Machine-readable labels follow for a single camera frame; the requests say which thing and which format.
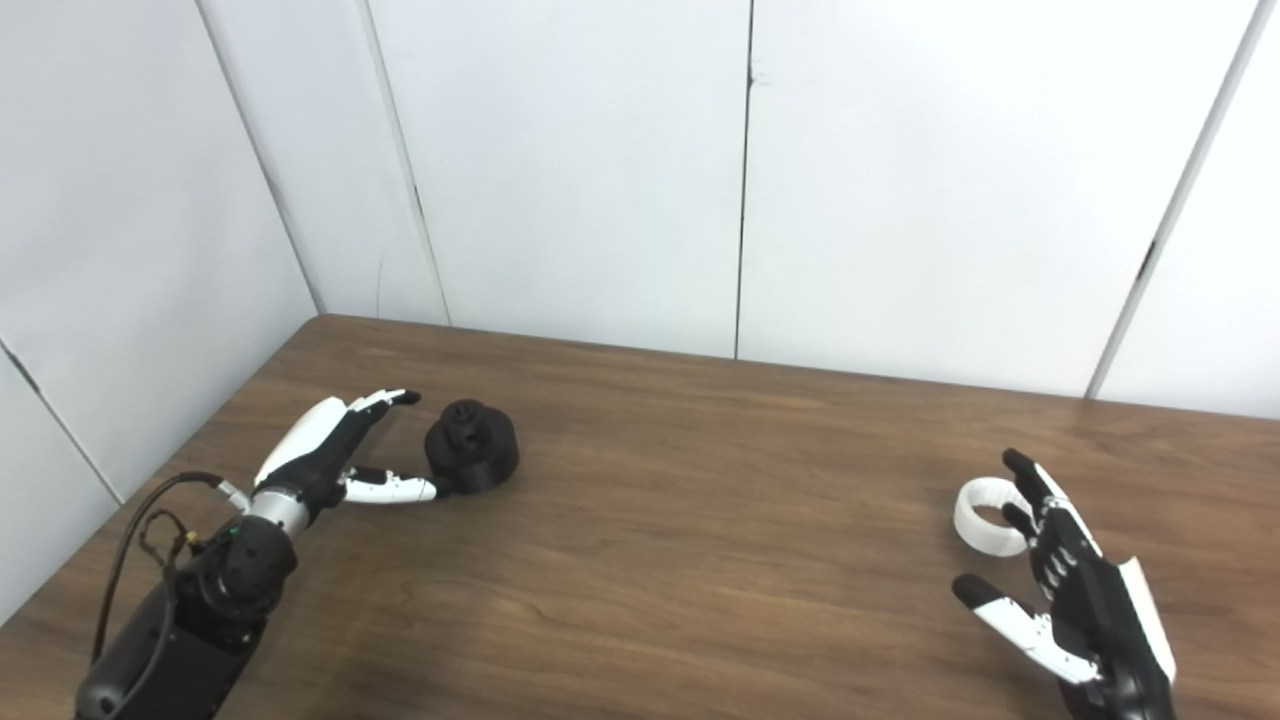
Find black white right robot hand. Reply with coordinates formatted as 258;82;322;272
950;447;1179;720

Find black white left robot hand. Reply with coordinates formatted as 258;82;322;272
252;388;441;521

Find white plastic ring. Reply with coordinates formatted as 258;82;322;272
953;478;1041;558

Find round black plastic part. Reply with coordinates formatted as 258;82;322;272
424;399;521;497

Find thin wires with yellow plug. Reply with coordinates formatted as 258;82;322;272
138;508;206;571

